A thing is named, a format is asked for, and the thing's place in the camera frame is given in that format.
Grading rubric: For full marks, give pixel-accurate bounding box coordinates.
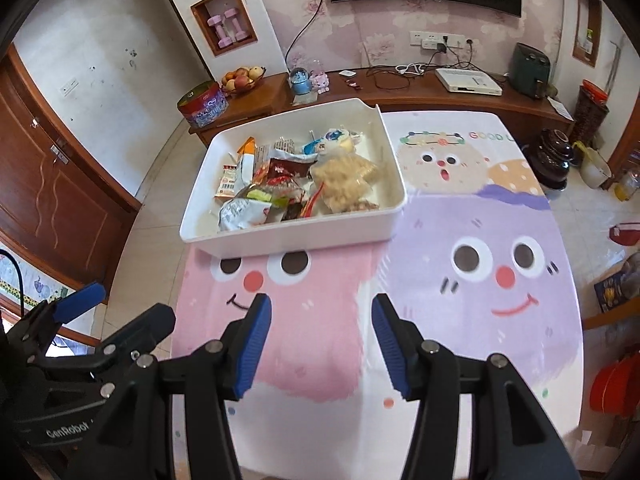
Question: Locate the dark green air fryer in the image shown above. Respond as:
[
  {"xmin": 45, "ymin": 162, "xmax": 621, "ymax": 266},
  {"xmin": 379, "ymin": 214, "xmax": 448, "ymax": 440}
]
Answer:
[{"xmin": 510, "ymin": 42, "xmax": 551, "ymax": 98}]

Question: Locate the white plastic storage bin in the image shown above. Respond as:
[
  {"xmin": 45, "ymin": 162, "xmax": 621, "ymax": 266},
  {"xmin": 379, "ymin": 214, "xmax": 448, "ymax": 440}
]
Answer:
[{"xmin": 180, "ymin": 97, "xmax": 407, "ymax": 263}]

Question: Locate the white plastic jug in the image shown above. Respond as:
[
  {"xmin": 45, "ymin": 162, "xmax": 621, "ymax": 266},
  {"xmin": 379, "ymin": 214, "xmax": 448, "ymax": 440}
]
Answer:
[{"xmin": 575, "ymin": 142, "xmax": 613, "ymax": 190}]

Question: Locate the white set-top box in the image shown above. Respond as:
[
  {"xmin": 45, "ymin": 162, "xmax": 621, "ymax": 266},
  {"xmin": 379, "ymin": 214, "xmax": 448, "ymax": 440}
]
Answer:
[{"xmin": 434, "ymin": 66, "xmax": 503, "ymax": 96}]

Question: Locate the dark blue picture box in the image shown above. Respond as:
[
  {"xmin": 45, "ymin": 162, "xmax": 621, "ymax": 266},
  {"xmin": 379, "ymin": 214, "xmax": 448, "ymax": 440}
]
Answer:
[{"xmin": 594, "ymin": 265, "xmax": 640, "ymax": 313}]

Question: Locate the children wall poster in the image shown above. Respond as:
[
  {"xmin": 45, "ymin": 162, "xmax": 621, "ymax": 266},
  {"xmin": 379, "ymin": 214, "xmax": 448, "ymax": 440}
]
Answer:
[{"xmin": 0, "ymin": 255, "xmax": 76, "ymax": 311}]

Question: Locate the clear cracker packet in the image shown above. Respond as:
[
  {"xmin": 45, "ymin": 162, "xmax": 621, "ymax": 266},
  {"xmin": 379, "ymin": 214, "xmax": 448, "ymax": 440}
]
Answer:
[{"xmin": 254, "ymin": 137, "xmax": 301, "ymax": 161}]

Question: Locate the long wooden tv cabinet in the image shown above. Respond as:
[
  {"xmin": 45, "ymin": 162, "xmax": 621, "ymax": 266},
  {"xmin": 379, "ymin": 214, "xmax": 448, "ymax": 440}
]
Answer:
[{"xmin": 287, "ymin": 67, "xmax": 576, "ymax": 133}]

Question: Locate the white cardboard box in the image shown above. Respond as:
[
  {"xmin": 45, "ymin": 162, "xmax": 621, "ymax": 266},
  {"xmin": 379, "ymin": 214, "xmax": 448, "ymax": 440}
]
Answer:
[{"xmin": 565, "ymin": 425, "xmax": 631, "ymax": 480}]

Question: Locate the clear bluish printed snack packet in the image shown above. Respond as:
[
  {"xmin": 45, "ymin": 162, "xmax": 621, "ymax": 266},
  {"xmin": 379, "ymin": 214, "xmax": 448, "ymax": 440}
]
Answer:
[{"xmin": 301, "ymin": 129, "xmax": 362, "ymax": 157}]

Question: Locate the red white cookie packet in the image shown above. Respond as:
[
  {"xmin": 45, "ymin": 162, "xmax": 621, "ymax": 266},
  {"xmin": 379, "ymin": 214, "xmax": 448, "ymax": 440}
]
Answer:
[{"xmin": 218, "ymin": 197, "xmax": 273, "ymax": 232}]

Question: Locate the silver foil snack packet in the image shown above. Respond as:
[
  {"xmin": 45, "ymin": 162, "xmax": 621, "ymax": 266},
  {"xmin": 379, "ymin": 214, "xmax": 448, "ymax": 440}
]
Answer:
[{"xmin": 280, "ymin": 187, "xmax": 326, "ymax": 222}]

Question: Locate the red round tin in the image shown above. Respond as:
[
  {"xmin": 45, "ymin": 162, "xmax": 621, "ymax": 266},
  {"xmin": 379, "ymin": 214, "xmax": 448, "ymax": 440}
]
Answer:
[{"xmin": 177, "ymin": 81, "xmax": 230, "ymax": 128}]

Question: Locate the blue snow globe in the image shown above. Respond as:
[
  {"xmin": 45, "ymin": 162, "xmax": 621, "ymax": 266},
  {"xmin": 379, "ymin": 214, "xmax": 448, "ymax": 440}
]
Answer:
[{"xmin": 289, "ymin": 67, "xmax": 313, "ymax": 96}]

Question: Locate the wicker basket with red lid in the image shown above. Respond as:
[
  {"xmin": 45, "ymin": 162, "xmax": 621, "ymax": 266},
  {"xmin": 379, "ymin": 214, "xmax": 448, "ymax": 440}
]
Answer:
[{"xmin": 572, "ymin": 79, "xmax": 611, "ymax": 143}]

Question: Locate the white wall socket row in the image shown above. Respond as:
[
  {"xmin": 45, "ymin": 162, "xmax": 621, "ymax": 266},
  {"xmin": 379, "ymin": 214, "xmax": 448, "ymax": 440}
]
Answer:
[{"xmin": 410, "ymin": 30, "xmax": 473, "ymax": 51}]

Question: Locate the dark red snack packet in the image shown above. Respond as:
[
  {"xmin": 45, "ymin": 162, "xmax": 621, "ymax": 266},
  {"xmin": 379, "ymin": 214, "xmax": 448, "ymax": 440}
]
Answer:
[{"xmin": 265, "ymin": 156, "xmax": 320, "ymax": 185}]

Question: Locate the basket of fruit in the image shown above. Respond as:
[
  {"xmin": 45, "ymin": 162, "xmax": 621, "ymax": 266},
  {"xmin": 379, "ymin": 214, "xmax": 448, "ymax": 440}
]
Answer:
[{"xmin": 220, "ymin": 65, "xmax": 267, "ymax": 97}]

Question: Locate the yellow oil bottle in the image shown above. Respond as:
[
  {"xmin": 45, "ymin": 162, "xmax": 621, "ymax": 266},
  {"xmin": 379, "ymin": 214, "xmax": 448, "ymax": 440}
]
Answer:
[{"xmin": 612, "ymin": 167, "xmax": 640, "ymax": 202}]

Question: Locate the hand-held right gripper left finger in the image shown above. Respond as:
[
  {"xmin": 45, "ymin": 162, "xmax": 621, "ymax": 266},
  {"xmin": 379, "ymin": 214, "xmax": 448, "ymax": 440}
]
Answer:
[{"xmin": 65, "ymin": 292, "xmax": 273, "ymax": 480}]

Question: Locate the white paper sheet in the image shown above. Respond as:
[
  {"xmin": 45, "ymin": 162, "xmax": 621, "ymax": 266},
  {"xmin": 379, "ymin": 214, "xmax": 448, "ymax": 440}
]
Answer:
[{"xmin": 547, "ymin": 96, "xmax": 573, "ymax": 121}]

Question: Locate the red plastic bucket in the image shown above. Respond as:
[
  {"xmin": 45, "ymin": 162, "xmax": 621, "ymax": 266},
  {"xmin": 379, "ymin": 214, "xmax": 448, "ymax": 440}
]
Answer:
[{"xmin": 589, "ymin": 360, "xmax": 636, "ymax": 413}]

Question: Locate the clear packet of pale puffs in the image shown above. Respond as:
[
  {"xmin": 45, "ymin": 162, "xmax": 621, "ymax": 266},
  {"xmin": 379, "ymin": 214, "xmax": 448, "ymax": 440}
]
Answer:
[
  {"xmin": 320, "ymin": 182, "xmax": 373, "ymax": 213},
  {"xmin": 310, "ymin": 152, "xmax": 382, "ymax": 191}
]

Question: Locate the black television cable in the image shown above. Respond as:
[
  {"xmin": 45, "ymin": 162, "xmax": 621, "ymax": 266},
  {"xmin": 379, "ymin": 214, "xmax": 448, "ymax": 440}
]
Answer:
[{"xmin": 285, "ymin": 0, "xmax": 326, "ymax": 73}]

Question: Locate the orange wafer packet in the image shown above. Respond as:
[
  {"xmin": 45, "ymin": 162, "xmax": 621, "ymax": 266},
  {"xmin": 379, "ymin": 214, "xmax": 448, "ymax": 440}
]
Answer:
[{"xmin": 215, "ymin": 137, "xmax": 262, "ymax": 201}]

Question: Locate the cartoon printed tablecloth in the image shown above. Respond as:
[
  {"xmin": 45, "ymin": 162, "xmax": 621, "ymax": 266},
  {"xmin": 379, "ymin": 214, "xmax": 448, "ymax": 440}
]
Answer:
[{"xmin": 170, "ymin": 110, "xmax": 586, "ymax": 480}]

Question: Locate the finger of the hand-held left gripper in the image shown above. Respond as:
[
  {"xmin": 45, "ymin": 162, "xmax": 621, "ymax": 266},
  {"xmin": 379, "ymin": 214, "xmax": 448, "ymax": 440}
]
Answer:
[
  {"xmin": 4, "ymin": 282, "xmax": 107, "ymax": 357},
  {"xmin": 34, "ymin": 302, "xmax": 177, "ymax": 402}
]

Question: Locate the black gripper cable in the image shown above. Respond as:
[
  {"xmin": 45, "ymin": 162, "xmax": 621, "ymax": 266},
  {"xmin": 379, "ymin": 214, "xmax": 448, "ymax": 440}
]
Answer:
[{"xmin": 0, "ymin": 249, "xmax": 36, "ymax": 326}]

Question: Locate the small wooden side cabinet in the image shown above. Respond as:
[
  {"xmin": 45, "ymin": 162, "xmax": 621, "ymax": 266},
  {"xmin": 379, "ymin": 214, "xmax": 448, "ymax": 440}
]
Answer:
[{"xmin": 187, "ymin": 72, "xmax": 296, "ymax": 148}]

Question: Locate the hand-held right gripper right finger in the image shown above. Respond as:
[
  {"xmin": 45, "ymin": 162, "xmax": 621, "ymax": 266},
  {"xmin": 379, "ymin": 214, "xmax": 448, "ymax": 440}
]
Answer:
[{"xmin": 371, "ymin": 292, "xmax": 581, "ymax": 480}]

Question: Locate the dark brown ceramic pot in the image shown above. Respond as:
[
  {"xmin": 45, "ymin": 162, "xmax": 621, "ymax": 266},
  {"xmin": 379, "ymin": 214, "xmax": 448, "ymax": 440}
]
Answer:
[{"xmin": 527, "ymin": 129, "xmax": 573, "ymax": 191}]

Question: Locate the brown wooden door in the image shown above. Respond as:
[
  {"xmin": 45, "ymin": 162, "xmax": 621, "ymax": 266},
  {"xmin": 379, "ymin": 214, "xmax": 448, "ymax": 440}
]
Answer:
[{"xmin": 0, "ymin": 42, "xmax": 143, "ymax": 301}]

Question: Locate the green yellow snack packet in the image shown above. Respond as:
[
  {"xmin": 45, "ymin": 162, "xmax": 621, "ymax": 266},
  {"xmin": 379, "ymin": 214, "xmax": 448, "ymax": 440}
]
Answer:
[{"xmin": 244, "ymin": 184, "xmax": 292, "ymax": 209}]

